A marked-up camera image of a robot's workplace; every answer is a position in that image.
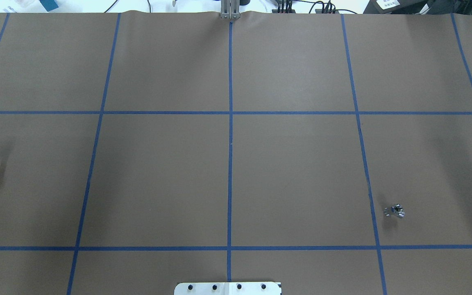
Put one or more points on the chrome pipe fitting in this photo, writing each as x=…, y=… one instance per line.
x=395, y=210

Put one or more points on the white metal mounting plate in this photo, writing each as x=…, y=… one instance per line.
x=229, y=288

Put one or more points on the aluminium frame post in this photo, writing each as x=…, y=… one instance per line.
x=230, y=9

